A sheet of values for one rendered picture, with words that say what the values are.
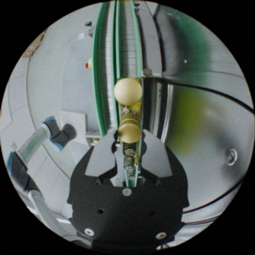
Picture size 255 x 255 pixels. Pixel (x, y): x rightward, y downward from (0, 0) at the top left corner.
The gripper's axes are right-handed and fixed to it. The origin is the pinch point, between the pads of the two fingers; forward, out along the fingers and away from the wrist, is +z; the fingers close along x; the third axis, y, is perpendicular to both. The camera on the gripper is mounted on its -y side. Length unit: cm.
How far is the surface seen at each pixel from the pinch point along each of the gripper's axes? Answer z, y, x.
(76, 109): 40, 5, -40
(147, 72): 14.2, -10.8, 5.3
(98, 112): 19.5, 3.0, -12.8
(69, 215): -117, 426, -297
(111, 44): 18.8, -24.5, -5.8
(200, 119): -0.5, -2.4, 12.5
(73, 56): 40, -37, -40
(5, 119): -14, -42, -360
